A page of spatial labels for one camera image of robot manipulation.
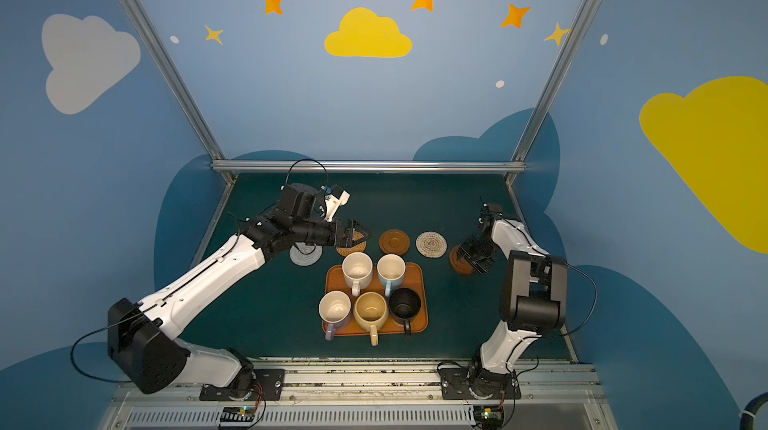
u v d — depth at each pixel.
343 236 0.66
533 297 0.48
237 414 0.73
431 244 1.01
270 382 0.75
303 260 0.96
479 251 0.80
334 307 0.86
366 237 0.71
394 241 1.02
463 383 0.75
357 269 0.93
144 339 0.39
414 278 0.93
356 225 0.66
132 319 0.40
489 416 0.73
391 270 0.91
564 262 0.49
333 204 0.69
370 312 0.86
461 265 0.96
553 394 0.75
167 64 0.86
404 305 0.86
